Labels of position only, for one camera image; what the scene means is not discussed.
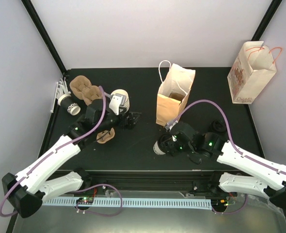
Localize cup holding white stirrers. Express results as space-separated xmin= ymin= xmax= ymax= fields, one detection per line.
xmin=57 ymin=94 xmax=80 ymax=116

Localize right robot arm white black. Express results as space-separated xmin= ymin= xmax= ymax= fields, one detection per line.
xmin=159 ymin=122 xmax=286 ymax=210

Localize right controller board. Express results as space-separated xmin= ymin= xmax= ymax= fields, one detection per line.
xmin=211 ymin=199 xmax=236 ymax=207

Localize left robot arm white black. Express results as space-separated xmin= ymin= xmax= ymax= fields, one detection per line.
xmin=1 ymin=100 xmax=141 ymax=218

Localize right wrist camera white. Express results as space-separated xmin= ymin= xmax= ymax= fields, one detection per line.
xmin=164 ymin=120 xmax=178 ymax=132

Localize right black frame post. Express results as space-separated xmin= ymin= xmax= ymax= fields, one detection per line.
xmin=251 ymin=0 xmax=282 ymax=41

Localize left black frame post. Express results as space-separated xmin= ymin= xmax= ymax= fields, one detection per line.
xmin=21 ymin=0 xmax=67 ymax=74

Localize pulp cup carrier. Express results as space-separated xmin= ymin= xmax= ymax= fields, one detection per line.
xmin=82 ymin=85 xmax=102 ymax=106
xmin=69 ymin=75 xmax=92 ymax=100
xmin=96 ymin=128 xmax=115 ymax=144

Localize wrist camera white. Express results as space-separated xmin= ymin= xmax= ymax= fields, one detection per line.
xmin=164 ymin=120 xmax=178 ymax=132
xmin=109 ymin=93 xmax=126 ymax=115

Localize brown paper bag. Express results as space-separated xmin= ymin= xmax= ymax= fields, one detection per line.
xmin=156 ymin=60 xmax=196 ymax=126

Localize bundle of white stirrers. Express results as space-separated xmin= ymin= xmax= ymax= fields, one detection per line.
xmin=50 ymin=77 xmax=71 ymax=113

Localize spare black cup lids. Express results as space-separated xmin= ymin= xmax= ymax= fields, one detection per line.
xmin=209 ymin=120 xmax=227 ymax=134

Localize black frame post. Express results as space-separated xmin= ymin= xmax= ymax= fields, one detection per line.
xmin=251 ymin=0 xmax=282 ymax=41
xmin=21 ymin=0 xmax=67 ymax=74

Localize left controller board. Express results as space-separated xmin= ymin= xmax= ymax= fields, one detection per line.
xmin=76 ymin=197 xmax=94 ymax=205

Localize rear pulp cup carrier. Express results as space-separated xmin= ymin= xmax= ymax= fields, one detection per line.
xmin=69 ymin=75 xmax=92 ymax=100

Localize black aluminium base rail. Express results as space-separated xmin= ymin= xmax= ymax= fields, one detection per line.
xmin=88 ymin=170 xmax=212 ymax=192

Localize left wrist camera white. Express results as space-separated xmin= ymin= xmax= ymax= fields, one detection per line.
xmin=109 ymin=93 xmax=126 ymax=115

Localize controller board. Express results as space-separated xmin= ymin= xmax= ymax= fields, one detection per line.
xmin=211 ymin=199 xmax=236 ymax=207
xmin=76 ymin=197 xmax=94 ymax=205

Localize white printed paper bag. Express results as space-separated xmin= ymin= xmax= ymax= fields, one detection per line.
xmin=227 ymin=41 xmax=282 ymax=104

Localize stack of paper cups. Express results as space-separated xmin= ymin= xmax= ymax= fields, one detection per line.
xmin=111 ymin=89 xmax=130 ymax=115

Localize white slotted cable duct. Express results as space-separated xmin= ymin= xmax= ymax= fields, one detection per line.
xmin=43 ymin=197 xmax=212 ymax=210

